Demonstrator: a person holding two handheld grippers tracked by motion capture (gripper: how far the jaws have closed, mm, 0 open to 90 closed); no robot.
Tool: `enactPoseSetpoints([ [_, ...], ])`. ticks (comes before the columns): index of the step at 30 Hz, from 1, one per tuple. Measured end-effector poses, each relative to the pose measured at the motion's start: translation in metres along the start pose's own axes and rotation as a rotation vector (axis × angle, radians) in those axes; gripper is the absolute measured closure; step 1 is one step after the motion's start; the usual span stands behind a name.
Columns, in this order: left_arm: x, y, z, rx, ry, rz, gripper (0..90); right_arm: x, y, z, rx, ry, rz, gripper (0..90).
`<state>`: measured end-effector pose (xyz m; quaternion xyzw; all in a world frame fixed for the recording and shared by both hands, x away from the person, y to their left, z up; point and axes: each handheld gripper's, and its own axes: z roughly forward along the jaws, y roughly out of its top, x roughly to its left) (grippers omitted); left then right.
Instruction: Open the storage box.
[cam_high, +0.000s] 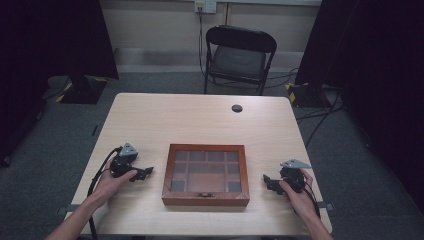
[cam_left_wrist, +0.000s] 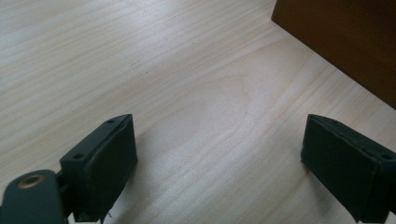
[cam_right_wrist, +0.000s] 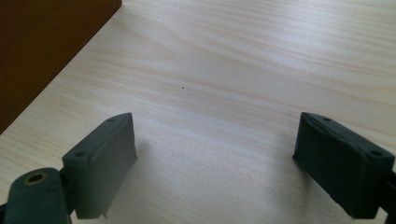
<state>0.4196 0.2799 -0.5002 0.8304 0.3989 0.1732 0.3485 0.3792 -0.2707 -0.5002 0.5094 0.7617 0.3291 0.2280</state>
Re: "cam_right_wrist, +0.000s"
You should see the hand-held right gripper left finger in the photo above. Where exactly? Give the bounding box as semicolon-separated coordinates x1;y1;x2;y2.
62;112;138;220

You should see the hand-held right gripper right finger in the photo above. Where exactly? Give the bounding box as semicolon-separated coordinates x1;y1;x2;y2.
291;111;396;220

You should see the brown wooden panel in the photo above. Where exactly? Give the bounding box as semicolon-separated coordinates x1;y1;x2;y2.
0;0;123;135

